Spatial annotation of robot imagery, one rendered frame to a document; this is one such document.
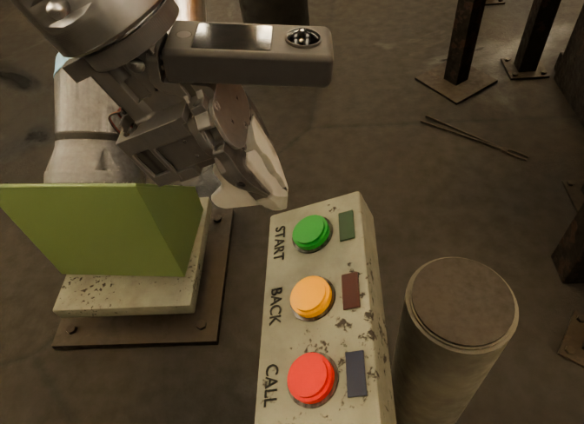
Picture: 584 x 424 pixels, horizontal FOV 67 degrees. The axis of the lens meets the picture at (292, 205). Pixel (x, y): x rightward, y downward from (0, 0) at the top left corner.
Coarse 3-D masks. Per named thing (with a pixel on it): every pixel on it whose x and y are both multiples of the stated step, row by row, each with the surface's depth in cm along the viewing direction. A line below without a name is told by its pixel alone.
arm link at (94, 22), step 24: (24, 0) 24; (48, 0) 24; (72, 0) 24; (96, 0) 24; (120, 0) 25; (144, 0) 26; (48, 24) 25; (72, 24) 25; (96, 24) 25; (120, 24) 25; (72, 48) 26; (96, 48) 26
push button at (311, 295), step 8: (304, 280) 42; (312, 280) 42; (320, 280) 41; (296, 288) 42; (304, 288) 42; (312, 288) 41; (320, 288) 41; (328, 288) 41; (296, 296) 42; (304, 296) 41; (312, 296) 41; (320, 296) 40; (328, 296) 40; (296, 304) 41; (304, 304) 41; (312, 304) 40; (320, 304) 40; (328, 304) 41; (296, 312) 41; (304, 312) 40; (312, 312) 40; (320, 312) 40
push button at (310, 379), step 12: (300, 360) 37; (312, 360) 37; (324, 360) 37; (300, 372) 37; (312, 372) 36; (324, 372) 36; (288, 384) 37; (300, 384) 36; (312, 384) 36; (324, 384) 35; (300, 396) 36; (312, 396) 35; (324, 396) 35
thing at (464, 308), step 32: (416, 288) 50; (448, 288) 50; (480, 288) 50; (416, 320) 49; (448, 320) 48; (480, 320) 47; (512, 320) 47; (416, 352) 52; (448, 352) 47; (480, 352) 46; (416, 384) 57; (448, 384) 53; (480, 384) 57; (416, 416) 66; (448, 416) 63
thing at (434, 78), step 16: (464, 0) 136; (480, 0) 135; (464, 16) 139; (480, 16) 140; (464, 32) 142; (464, 48) 146; (448, 64) 154; (464, 64) 151; (416, 80) 162; (432, 80) 160; (448, 80) 158; (464, 80) 157; (480, 80) 157; (496, 80) 156; (448, 96) 153; (464, 96) 152
